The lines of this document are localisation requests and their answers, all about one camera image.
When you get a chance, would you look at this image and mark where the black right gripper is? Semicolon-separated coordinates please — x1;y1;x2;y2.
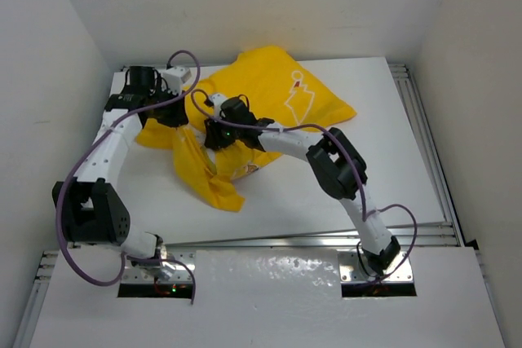
206;111;244;150

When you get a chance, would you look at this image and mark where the yellow pillowcase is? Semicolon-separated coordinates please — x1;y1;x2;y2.
136;46;356;212

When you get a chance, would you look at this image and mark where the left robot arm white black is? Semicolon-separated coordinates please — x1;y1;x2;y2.
52;66;191;259

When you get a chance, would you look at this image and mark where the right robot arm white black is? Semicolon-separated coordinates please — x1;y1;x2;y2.
204;93;400;276

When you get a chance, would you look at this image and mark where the white front cover panel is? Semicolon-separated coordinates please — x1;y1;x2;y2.
32;248;503;347

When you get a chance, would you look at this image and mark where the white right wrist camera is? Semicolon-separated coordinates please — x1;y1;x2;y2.
206;93;228;112

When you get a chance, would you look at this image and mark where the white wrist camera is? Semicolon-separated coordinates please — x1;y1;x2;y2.
206;93;228;112
161;66;192;95

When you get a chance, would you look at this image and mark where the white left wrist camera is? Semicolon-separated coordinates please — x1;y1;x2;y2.
161;66;192;95

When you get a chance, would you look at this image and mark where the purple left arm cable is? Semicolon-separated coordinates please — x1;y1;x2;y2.
55;50;201;306

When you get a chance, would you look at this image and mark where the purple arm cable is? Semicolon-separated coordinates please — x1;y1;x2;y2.
55;50;201;306
190;88;418;284

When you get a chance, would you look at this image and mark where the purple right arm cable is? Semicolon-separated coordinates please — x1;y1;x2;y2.
190;88;418;284

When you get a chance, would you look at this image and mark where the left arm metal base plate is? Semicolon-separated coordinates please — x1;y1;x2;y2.
117;250;196;299

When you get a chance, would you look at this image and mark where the black thin base cable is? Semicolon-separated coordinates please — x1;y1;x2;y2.
353;237;378;275

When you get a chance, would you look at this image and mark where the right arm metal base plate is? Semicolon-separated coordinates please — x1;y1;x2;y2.
338;248;417;298

